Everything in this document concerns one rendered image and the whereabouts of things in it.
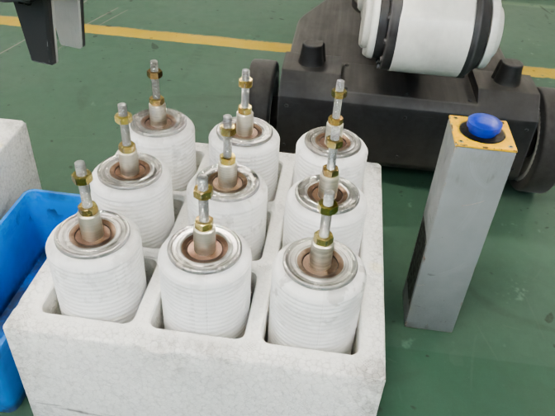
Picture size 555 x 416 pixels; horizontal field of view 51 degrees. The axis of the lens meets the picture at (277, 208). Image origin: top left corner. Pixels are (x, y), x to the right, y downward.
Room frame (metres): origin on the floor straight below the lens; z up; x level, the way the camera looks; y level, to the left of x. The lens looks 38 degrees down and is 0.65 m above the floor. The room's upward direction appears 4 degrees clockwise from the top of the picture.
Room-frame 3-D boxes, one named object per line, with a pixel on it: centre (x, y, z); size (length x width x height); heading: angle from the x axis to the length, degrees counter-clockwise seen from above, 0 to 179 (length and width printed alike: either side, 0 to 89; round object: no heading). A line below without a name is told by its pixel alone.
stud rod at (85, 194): (0.45, 0.19, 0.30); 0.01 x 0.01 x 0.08
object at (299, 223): (0.55, -0.06, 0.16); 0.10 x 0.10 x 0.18
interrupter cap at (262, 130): (0.68, 0.05, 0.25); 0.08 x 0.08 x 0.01
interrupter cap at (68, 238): (0.45, 0.19, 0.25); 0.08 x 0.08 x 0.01
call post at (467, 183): (0.61, -0.23, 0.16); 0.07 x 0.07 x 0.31; 85
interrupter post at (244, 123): (0.68, 0.05, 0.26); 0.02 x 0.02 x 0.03
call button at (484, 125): (0.61, -0.23, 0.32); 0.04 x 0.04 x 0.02
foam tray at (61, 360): (0.56, 0.06, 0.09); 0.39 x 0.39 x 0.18; 85
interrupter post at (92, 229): (0.45, 0.19, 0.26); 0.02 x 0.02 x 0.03
